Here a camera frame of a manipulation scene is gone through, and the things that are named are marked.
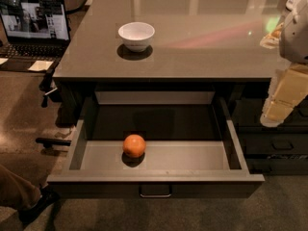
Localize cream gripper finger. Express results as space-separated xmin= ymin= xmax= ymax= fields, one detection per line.
xmin=260 ymin=64 xmax=308 ymax=127
xmin=260 ymin=23 xmax=284 ymax=49

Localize orange fruit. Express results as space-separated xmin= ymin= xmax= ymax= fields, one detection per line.
xmin=122 ymin=134 xmax=146 ymax=158

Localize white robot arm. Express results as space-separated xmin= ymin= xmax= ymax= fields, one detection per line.
xmin=260 ymin=0 xmax=308 ymax=127

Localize open grey top drawer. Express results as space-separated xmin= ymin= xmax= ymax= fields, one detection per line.
xmin=47 ymin=93 xmax=265 ymax=198

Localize dark lower side drawers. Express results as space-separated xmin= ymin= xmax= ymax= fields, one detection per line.
xmin=232 ymin=98 xmax=308 ymax=175

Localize white ceramic bowl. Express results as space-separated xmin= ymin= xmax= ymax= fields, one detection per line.
xmin=117 ymin=22 xmax=155 ymax=52

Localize open black laptop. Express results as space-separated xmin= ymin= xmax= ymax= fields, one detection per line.
xmin=0 ymin=0 xmax=70 ymax=61

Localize white paper note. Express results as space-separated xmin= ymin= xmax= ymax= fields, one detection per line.
xmin=28 ymin=61 xmax=53 ymax=72

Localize black chair base leg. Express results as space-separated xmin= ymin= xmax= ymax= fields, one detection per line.
xmin=36 ymin=138 xmax=71 ymax=148

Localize black shoe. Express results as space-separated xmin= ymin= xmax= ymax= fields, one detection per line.
xmin=18 ymin=186 xmax=60 ymax=224

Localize person's brown trouser leg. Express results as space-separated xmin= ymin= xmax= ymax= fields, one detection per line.
xmin=0 ymin=165 xmax=41 ymax=211

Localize metal drawer handle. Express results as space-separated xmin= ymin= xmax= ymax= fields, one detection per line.
xmin=139 ymin=185 xmax=172 ymax=198

